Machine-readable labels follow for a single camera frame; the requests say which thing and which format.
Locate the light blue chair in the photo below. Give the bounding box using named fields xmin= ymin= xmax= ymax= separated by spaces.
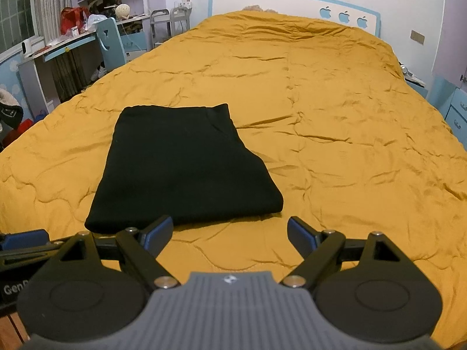
xmin=94 ymin=17 xmax=129 ymax=72

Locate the beige plush toy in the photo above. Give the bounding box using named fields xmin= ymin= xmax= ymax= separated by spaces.
xmin=242 ymin=4 xmax=278 ymax=14

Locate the white and blue desk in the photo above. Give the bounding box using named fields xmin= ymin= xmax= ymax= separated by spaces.
xmin=17 ymin=30 xmax=102 ymax=111

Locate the lilac wardrobe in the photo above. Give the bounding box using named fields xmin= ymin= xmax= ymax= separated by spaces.
xmin=432 ymin=0 xmax=467 ymax=89

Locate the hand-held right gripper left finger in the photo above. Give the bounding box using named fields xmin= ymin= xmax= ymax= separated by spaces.
xmin=58 ymin=215 xmax=180 ymax=290

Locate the white and blue headboard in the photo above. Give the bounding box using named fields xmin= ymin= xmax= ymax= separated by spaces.
xmin=208 ymin=0 xmax=381 ymax=39

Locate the yellow quilted bed cover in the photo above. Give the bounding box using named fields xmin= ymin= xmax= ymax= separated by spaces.
xmin=0 ymin=10 xmax=467 ymax=350

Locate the black long-sleeved sweater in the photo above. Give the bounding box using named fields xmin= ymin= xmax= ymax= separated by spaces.
xmin=85 ymin=103 xmax=285 ymax=235

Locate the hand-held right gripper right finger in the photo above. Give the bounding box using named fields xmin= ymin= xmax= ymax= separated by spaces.
xmin=283 ymin=217 xmax=401 ymax=290

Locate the beige curtain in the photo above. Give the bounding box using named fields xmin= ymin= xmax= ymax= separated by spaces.
xmin=34 ymin=0 xmax=72 ymax=39

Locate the black cap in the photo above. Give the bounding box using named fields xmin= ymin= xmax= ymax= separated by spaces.
xmin=0 ymin=87 xmax=25 ymax=132

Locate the light blue drawer cabinet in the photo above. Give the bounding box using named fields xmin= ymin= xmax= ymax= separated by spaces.
xmin=427 ymin=80 xmax=467 ymax=136

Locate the red bag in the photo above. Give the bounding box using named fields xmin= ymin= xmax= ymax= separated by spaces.
xmin=60 ymin=6 xmax=90 ymax=36

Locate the window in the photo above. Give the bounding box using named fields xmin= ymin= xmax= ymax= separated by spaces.
xmin=0 ymin=0 xmax=41 ymax=56

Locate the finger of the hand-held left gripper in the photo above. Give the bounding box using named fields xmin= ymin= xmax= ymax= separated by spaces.
xmin=0 ymin=228 xmax=74 ymax=267

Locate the white plastic bag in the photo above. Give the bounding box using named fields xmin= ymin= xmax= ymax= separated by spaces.
xmin=85 ymin=13 xmax=109 ymax=32

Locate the grey rolling cart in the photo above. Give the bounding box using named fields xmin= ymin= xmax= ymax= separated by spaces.
xmin=150 ymin=7 xmax=191 ymax=49

